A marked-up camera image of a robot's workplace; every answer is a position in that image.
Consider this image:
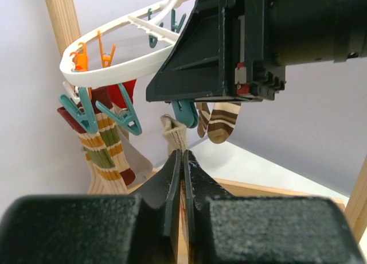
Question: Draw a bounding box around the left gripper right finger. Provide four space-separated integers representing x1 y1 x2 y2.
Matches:
183 150 234 263

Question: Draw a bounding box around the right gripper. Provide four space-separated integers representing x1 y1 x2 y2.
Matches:
146 0 366 102

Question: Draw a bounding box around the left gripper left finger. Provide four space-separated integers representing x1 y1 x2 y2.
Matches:
127 150 182 263

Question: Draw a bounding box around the grey argyle sock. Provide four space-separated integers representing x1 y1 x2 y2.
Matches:
161 114 188 156

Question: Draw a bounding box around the teal clothes peg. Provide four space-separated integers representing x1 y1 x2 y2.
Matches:
95 83 142 136
171 100 199 129
59 87 98 134

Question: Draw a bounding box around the white round sock hanger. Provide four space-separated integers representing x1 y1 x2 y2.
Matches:
59 0 191 88

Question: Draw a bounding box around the wooden hanger stand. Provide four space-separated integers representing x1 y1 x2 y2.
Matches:
42 0 367 264

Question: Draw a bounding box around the red cuffed hanging sock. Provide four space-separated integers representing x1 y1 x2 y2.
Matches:
108 84 153 189

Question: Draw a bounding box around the multicolour striped hanging sock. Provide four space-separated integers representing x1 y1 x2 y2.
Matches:
57 87 135 195

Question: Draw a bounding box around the brown striped sock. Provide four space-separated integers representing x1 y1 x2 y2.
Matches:
196 102 211 138
207 102 241 144

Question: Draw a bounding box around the orange clothes peg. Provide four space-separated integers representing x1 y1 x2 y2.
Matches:
70 42 89 72
97 30 116 68

